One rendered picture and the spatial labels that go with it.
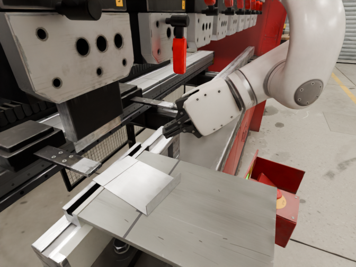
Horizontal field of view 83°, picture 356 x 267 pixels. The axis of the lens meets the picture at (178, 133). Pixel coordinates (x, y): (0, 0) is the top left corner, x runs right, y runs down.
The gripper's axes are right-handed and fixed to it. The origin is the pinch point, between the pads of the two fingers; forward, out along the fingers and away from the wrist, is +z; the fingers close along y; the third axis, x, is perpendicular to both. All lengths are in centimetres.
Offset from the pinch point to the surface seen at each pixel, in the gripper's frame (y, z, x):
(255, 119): -130, -52, -166
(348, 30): -276, -442, -529
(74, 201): 6.0, 15.4, 16.9
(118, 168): 3.4, 10.4, 9.7
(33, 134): 15.4, 24.6, 1.0
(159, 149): -3.3, 5.3, -0.3
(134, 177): 1.8, 7.6, 12.6
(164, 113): -16, 9, -48
